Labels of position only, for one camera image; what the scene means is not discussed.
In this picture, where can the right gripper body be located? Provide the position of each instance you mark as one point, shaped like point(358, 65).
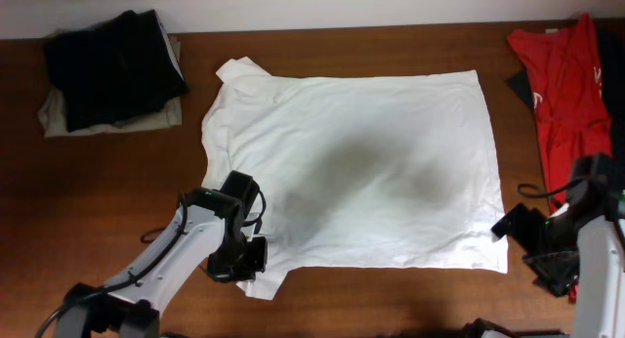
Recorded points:
point(555, 247)

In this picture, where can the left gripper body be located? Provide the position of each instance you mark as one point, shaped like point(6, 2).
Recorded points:
point(239, 258)

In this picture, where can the white printed t-shirt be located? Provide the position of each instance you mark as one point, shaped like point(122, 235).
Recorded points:
point(390, 172)

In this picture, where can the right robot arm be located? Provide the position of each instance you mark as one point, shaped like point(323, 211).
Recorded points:
point(600, 245)

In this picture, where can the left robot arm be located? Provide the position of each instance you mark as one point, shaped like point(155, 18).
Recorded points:
point(213, 228)

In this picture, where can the red t-shirt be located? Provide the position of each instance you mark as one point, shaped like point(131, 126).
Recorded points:
point(565, 77)

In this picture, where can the black folded garment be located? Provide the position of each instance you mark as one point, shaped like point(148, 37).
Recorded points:
point(112, 69)

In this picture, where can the beige folded garment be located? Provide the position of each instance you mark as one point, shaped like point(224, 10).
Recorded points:
point(146, 120)

